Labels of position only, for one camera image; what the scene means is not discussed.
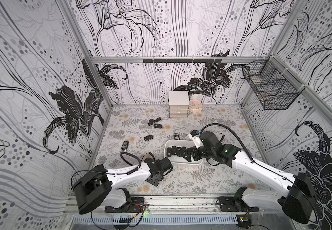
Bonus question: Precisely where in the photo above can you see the white storage tray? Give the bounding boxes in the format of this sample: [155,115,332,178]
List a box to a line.
[164,140,204,167]

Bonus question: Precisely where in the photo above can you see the black key with buttons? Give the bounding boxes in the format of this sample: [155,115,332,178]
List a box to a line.
[144,135,153,141]

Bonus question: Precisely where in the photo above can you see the silver black BMW key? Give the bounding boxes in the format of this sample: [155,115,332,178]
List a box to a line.
[121,140,129,151]

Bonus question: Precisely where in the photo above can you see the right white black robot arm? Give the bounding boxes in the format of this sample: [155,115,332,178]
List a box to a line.
[186,130,316,224]

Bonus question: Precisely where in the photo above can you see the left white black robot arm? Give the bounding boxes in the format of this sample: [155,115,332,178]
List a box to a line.
[72,158,173,215]

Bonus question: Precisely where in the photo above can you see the black Audi key fob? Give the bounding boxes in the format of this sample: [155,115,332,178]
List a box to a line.
[174,133,180,140]

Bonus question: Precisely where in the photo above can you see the black VW key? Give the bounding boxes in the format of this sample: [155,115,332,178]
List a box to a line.
[153,124,163,129]

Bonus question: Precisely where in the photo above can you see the black flip key upper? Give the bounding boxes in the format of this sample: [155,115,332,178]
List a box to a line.
[148,119,154,126]

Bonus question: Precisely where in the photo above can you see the pink round alarm clock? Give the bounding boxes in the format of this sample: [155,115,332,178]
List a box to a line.
[189,99,202,114]

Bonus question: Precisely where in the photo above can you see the white mini drawer cabinet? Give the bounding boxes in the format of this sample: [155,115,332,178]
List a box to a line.
[169,91,189,118]

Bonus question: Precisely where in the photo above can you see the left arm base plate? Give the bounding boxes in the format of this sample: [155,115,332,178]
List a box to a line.
[105,197,145,213]

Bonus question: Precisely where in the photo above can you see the white cable duct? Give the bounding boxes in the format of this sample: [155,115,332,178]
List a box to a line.
[72,214,238,225]

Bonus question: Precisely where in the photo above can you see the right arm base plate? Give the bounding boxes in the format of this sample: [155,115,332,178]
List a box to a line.
[216,196,259,213]

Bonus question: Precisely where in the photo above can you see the black wall hook rail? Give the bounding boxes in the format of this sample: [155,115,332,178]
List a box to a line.
[143,58,222,63]

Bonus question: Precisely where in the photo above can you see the black wire wall basket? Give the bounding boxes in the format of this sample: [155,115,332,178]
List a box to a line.
[242,59,305,110]

